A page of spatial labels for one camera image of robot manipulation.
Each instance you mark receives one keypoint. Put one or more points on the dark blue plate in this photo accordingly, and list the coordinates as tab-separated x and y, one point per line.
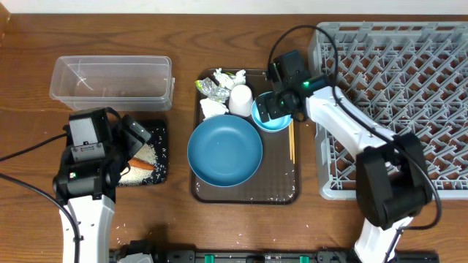
225	151

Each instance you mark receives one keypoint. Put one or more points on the clear plastic bin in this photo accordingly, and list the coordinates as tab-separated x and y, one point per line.
124	83

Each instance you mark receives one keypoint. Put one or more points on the pale pink cup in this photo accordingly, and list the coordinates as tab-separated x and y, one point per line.
240	101

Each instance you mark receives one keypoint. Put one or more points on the dark brown serving tray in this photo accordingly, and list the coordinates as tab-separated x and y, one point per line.
276	182

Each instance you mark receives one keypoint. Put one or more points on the crumpled foil wrapper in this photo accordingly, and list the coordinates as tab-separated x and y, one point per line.
213	91

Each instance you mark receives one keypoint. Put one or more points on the white rice pile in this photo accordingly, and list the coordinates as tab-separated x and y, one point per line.
140	177

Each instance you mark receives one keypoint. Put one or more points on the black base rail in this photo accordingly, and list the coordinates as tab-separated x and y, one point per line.
144	251

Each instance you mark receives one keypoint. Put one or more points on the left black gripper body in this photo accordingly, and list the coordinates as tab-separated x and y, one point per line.
115	152

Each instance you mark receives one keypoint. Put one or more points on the crumpled white tissue lower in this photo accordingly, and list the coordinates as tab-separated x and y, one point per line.
211	108

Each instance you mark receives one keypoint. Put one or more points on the crumpled white tissue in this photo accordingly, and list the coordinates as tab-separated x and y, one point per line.
211	108
230	80

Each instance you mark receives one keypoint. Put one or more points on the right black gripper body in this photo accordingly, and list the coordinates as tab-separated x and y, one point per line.
282	103

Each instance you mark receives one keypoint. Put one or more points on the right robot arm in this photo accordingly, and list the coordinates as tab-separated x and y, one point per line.
392	186

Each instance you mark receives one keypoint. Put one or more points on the light blue bowl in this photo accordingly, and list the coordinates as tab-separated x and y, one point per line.
270	126

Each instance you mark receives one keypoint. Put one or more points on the orange carrot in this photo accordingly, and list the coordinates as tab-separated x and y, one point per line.
140	164

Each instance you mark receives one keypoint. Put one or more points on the black waste tray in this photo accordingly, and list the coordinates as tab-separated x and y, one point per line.
158	131

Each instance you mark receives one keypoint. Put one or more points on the crumpled white tissue top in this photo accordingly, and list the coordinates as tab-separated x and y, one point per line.
230	80

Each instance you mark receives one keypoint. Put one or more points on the wooden chopstick left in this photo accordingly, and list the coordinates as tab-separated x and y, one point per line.
290	140

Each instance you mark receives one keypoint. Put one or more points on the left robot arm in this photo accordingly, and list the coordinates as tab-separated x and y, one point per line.
86	218

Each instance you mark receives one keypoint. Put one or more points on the grey dishwasher rack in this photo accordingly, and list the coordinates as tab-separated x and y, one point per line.
409	77

